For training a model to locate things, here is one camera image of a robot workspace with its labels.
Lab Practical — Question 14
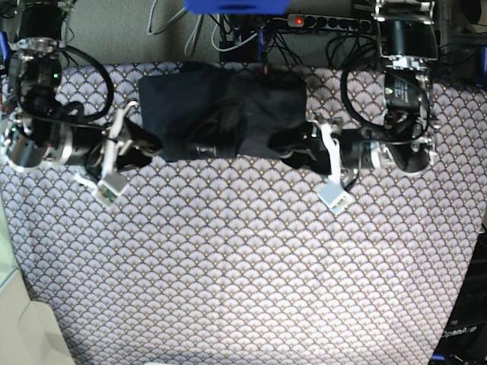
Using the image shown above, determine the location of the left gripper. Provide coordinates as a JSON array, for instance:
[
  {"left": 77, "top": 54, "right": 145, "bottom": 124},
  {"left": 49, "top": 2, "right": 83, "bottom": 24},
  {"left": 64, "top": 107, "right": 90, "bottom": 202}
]
[{"left": 268, "top": 113, "right": 434, "bottom": 215}]

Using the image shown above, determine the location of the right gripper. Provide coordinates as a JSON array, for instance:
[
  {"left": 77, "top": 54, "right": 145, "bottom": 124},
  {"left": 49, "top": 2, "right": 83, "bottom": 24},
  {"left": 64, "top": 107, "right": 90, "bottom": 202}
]
[{"left": 2, "top": 101, "right": 163, "bottom": 208}]

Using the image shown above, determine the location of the dark navy T-shirt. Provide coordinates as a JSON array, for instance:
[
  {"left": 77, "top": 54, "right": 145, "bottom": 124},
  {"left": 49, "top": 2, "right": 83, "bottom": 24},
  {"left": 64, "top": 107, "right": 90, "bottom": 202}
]
[{"left": 138, "top": 66, "right": 307, "bottom": 162}]

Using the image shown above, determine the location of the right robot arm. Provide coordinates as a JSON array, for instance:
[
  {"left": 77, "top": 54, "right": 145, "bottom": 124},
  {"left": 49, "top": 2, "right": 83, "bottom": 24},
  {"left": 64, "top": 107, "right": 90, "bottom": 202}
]
[{"left": 1, "top": 1, "right": 162, "bottom": 207}]

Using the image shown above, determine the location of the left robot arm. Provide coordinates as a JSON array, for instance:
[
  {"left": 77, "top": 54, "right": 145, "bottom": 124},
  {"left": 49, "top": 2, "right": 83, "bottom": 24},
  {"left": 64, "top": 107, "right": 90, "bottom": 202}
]
[{"left": 269, "top": 1, "right": 438, "bottom": 214}]

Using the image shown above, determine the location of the fan-patterned table cloth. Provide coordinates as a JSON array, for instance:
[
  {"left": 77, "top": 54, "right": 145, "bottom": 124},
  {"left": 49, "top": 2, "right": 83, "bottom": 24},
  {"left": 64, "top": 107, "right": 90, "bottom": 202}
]
[{"left": 1, "top": 82, "right": 486, "bottom": 364}]

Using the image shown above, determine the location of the black power strip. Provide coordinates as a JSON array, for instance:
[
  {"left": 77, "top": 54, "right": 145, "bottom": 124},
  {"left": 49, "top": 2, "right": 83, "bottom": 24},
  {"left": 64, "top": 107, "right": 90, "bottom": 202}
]
[{"left": 286, "top": 14, "right": 374, "bottom": 34}]

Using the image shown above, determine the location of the beige chair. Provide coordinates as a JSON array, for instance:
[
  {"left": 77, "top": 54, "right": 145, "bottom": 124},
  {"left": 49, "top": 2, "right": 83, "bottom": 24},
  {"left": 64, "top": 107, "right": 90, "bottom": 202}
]
[{"left": 1, "top": 208, "right": 74, "bottom": 364}]

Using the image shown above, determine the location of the black OpenArm box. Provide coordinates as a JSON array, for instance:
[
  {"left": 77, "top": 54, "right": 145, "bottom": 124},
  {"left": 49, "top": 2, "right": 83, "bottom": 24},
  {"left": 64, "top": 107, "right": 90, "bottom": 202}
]
[{"left": 429, "top": 231, "right": 486, "bottom": 364}]

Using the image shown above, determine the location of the blue clamp handle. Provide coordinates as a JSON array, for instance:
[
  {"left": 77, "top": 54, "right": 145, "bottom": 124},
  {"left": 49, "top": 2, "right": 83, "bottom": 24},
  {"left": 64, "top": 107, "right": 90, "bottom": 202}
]
[{"left": 256, "top": 28, "right": 266, "bottom": 64}]

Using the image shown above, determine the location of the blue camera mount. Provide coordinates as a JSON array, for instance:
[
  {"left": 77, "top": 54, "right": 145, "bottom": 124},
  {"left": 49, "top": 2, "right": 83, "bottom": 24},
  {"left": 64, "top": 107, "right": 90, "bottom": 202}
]
[{"left": 184, "top": 0, "right": 291, "bottom": 14}]

